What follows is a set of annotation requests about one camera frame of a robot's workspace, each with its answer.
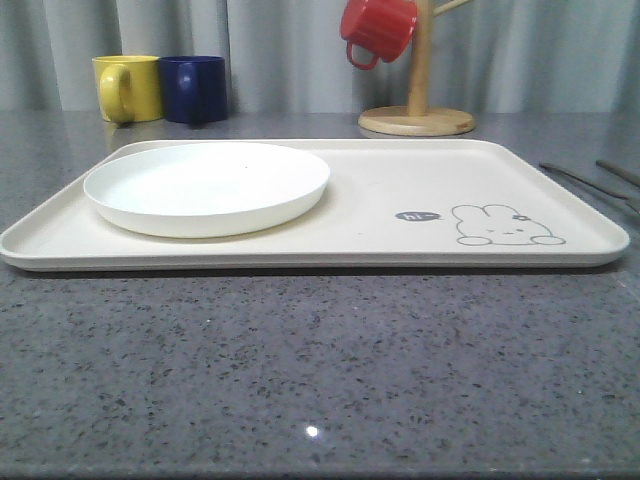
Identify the white round plate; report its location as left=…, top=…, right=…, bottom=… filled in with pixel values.
left=83, top=141, right=331, bottom=238

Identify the silver spoon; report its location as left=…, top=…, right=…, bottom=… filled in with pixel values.
left=538, top=162, right=639, bottom=214

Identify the silver fork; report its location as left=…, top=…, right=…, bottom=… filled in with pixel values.
left=596, top=160, right=640, bottom=187

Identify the cream rabbit tray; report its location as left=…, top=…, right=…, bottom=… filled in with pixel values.
left=1, top=139, right=630, bottom=271

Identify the wooden mug tree stand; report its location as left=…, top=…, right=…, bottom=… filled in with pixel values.
left=358, top=1, right=475, bottom=137

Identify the grey curtain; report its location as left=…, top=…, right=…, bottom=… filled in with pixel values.
left=1, top=1, right=639, bottom=113

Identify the dark blue mug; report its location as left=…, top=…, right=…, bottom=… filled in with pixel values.
left=158, top=56, right=228, bottom=124

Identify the red mug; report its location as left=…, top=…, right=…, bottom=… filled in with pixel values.
left=339, top=0, right=418, bottom=70

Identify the yellow mug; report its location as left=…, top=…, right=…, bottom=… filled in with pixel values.
left=92, top=55, right=163, bottom=124

